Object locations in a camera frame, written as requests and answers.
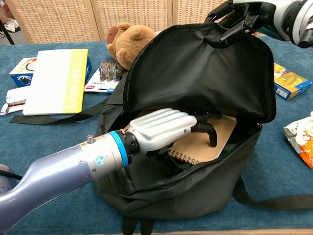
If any brown plush animal toy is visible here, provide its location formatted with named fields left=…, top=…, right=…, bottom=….
left=107, top=22, right=157, bottom=71

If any blue felt table cover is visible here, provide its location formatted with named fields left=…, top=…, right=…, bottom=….
left=0, top=34, right=313, bottom=235

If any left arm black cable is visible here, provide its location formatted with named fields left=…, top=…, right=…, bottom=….
left=0, top=170, right=22, bottom=181

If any binder clips blister card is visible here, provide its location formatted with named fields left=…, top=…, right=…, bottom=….
left=84, top=59, right=123, bottom=94

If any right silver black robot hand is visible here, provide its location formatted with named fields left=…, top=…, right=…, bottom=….
left=204, top=0, right=272, bottom=48

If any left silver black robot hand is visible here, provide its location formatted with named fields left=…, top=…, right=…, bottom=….
left=129, top=108, right=222, bottom=172

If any black fabric backpack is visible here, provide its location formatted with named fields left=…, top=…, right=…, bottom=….
left=9, top=23, right=313, bottom=235

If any pink blue cardboard box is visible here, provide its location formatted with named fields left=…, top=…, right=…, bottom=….
left=9, top=57, right=92, bottom=88

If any orange yellow blue box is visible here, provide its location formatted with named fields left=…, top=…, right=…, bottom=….
left=273, top=63, right=313, bottom=101

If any brown kraft spiral notebook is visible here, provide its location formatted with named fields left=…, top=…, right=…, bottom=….
left=122, top=110, right=237, bottom=166

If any black tripod stand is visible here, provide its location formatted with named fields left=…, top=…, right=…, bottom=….
left=0, top=18, right=15, bottom=45

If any woven folding screen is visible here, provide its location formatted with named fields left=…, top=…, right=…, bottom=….
left=4, top=0, right=313, bottom=45

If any white yellow booklet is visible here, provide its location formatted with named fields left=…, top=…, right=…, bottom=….
left=22, top=48, right=89, bottom=116

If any orange white snack bag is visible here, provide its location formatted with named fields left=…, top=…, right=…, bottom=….
left=283, top=116, right=313, bottom=169

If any small white packet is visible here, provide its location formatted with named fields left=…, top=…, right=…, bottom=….
left=0, top=88, right=31, bottom=116

